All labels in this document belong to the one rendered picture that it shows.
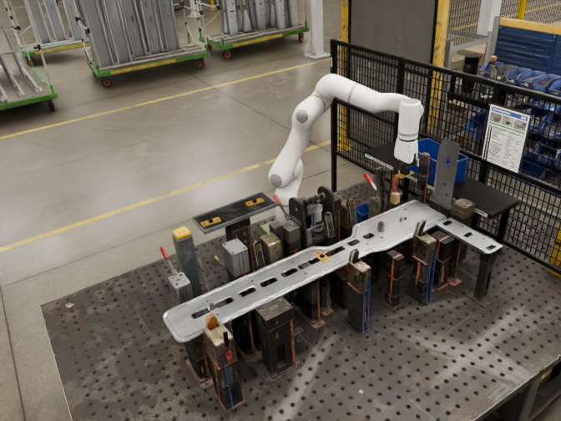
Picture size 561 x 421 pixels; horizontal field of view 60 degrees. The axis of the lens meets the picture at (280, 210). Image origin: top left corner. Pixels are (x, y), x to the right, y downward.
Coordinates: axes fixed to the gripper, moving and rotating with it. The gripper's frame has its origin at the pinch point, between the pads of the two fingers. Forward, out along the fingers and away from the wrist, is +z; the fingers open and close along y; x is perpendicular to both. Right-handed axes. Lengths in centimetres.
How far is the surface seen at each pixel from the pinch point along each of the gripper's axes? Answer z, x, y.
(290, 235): 22, -53, -16
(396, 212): 27.5, 3.5, -6.4
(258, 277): 27, -76, -5
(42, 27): 71, -8, -959
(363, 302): 40, -42, 22
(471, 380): 57, -25, 66
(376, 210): 27.0, -2.9, -13.7
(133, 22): 45, 99, -708
